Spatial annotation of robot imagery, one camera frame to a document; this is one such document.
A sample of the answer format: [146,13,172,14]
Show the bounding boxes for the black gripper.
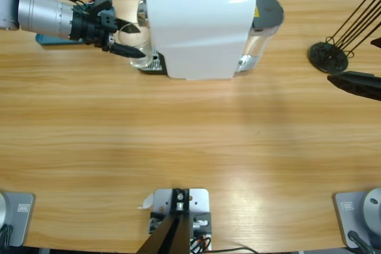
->
[70,3,147,59]

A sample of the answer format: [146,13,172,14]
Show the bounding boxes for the clear drinking glass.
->
[117,23,158,71]

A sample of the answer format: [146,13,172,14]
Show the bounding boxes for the white capsule coffee machine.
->
[134,0,257,82]

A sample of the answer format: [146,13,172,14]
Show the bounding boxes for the black capsule holder with rods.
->
[308,0,381,75]

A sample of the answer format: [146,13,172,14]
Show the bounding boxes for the teal plastic tray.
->
[35,33,87,46]

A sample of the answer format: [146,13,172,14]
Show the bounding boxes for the clear water tank dark lid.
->
[235,0,285,74]

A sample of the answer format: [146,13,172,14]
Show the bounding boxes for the white paper tag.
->
[136,193,155,211]

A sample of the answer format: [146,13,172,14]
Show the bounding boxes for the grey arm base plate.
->
[332,187,381,249]
[0,191,36,247]

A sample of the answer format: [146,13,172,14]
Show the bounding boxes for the black base cable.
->
[347,230,374,254]
[0,224,14,247]

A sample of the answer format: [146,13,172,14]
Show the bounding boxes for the white camera mount dark post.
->
[138,187,213,254]

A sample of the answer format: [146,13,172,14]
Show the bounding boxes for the black mount cable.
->
[208,246,257,254]

